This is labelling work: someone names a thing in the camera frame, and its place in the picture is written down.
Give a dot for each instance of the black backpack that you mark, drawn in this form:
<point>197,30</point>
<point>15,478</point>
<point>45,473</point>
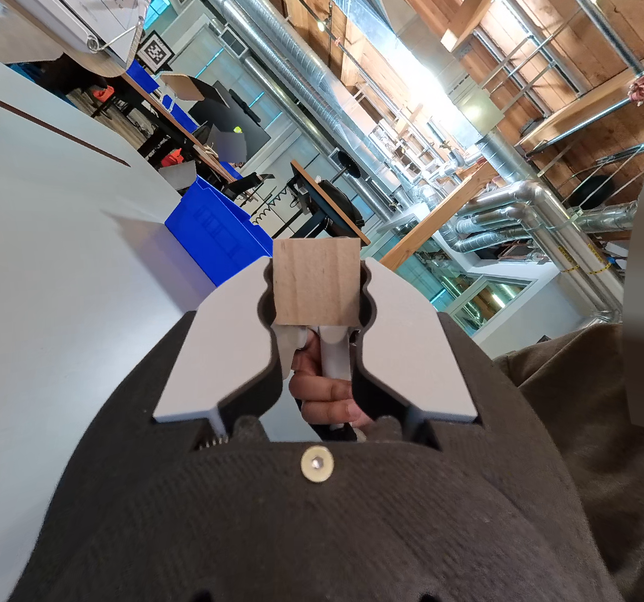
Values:
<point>342,204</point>

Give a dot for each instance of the person's right hand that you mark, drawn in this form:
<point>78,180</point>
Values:
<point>327,395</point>

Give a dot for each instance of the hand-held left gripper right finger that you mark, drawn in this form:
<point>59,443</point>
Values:
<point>417,360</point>

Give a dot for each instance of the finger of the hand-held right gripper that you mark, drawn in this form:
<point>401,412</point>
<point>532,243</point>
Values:
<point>289,348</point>

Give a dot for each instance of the black pole with round disc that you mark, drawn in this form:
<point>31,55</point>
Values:
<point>349,164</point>

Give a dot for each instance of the grey desk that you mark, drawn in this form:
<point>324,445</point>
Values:
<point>75,285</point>

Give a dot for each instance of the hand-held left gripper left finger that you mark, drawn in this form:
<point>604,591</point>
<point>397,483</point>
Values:
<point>216,360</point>

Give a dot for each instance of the small blue bin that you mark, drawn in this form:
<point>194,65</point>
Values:
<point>141,75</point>
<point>181,114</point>

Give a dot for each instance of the silver ventilation duct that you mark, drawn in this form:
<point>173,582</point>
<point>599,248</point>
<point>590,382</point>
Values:
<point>281,48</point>
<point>362,3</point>

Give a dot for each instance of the wooden support post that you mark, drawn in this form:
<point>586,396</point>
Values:
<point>442,209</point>

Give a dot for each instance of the blue-taped wooden cube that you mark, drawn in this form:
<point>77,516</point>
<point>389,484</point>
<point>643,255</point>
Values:
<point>317,280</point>

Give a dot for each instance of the tan cardboard sheet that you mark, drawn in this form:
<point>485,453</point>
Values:
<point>181,86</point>

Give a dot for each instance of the blue plastic bin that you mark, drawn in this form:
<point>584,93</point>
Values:
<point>211,229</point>

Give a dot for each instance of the silver insulated pipes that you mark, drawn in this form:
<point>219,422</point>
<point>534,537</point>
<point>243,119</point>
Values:
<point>533,199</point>

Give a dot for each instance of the white sign board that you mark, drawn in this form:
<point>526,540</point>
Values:
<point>178,177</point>

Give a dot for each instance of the framed tag sign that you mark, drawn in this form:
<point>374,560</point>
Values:
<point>156,51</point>

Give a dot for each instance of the wooden-top standing desk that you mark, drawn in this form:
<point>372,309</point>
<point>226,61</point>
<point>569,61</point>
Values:
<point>322,194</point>

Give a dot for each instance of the orange traffic cone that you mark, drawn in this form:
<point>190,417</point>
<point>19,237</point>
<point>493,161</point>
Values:
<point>102,94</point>
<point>171,158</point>

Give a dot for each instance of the black office chair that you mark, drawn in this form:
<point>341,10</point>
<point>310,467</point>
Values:
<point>246,184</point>

